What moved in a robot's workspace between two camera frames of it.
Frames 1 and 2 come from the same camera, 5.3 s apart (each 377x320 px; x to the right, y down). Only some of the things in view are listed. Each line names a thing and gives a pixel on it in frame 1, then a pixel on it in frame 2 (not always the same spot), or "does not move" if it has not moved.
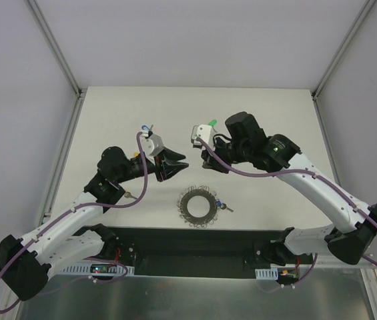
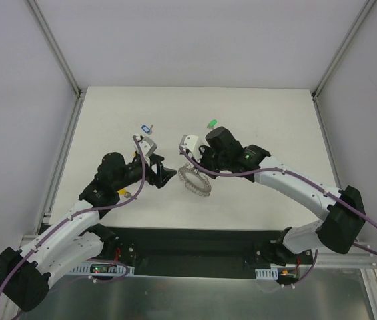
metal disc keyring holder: [195, 191] -> [187, 168]
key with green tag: [212, 123] does not move
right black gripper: [215, 161] does not move
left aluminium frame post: [43, 23] does not move
